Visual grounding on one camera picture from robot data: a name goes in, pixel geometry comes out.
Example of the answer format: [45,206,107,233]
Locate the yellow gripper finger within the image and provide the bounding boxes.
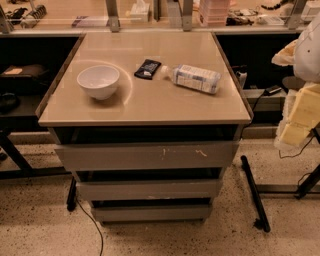
[274,82,320,149]

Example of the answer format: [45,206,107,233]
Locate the grey drawer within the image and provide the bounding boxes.
[77,179,222,201]
[91,205,212,222]
[55,141,238,171]

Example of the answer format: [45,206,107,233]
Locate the grey drawer cabinet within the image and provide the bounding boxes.
[37,32,252,209]

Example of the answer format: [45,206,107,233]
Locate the black power adapter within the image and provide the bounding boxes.
[264,85,282,96]

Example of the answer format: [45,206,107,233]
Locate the black table leg right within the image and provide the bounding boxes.
[240,154,320,234]

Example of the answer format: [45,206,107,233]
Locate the black table leg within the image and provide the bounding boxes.
[0,130,77,212]
[240,154,320,234]

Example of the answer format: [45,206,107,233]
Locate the clear plastic water bottle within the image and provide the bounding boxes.
[161,64,221,94]

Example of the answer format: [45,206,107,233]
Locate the pink stacked trays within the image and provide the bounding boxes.
[198,0,231,27]

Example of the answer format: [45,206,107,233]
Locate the black snack packet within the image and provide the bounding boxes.
[134,59,161,80]

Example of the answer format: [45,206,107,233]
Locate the white tissue box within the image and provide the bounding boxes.
[130,0,150,22]

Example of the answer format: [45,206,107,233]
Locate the white ceramic bowl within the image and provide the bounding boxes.
[77,65,120,100]

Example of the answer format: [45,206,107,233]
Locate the black table leg left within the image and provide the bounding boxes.
[0,130,77,212]

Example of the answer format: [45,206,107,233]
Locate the black floor cable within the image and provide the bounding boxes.
[75,196,105,256]

